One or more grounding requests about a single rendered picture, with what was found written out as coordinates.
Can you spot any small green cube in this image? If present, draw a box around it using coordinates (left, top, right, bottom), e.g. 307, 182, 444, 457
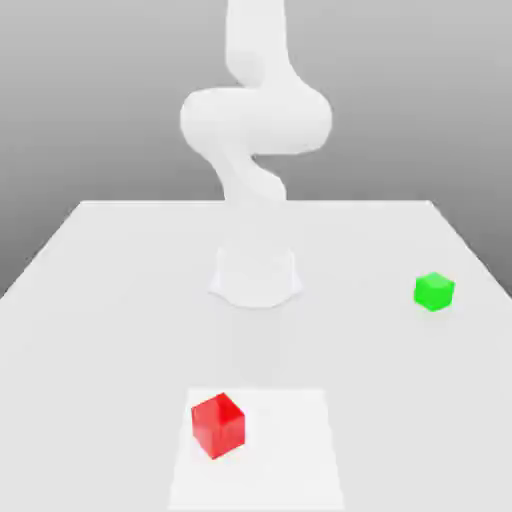
412, 271, 456, 313

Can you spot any small red cube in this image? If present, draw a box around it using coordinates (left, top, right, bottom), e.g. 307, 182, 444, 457
190, 391, 246, 461

